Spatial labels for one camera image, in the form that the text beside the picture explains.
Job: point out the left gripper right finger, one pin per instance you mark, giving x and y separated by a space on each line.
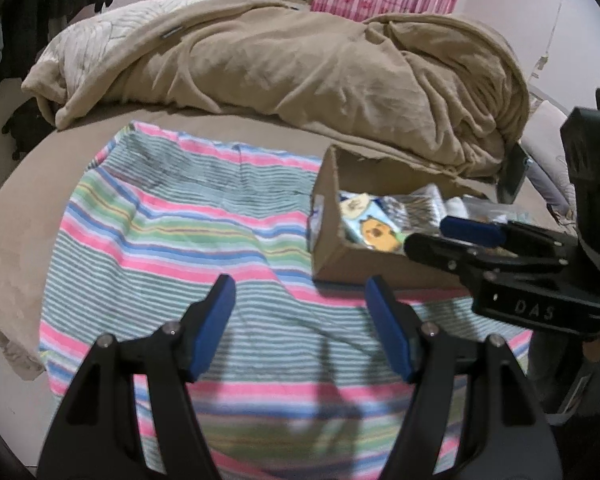
423 355

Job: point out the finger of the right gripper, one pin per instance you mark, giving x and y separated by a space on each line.
459 258
472 229

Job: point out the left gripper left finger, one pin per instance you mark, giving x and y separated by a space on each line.
179 352

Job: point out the frosted zip bag with snacks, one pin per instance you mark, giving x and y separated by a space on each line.
483 210

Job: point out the white cloth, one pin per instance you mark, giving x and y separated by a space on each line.
455 207

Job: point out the white dotted packet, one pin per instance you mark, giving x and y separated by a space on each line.
419 211

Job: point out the cartoon capybara packet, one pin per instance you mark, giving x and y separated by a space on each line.
365 223

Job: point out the cardboard box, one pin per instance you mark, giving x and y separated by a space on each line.
337 260

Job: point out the grey sofa cushion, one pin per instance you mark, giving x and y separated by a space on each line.
542 141

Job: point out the striped colourful towel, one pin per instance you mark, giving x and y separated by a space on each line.
299 387

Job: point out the beige fleece blanket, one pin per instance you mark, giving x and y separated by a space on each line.
435 90

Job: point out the white quilted duvet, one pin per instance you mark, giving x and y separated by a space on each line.
79 49

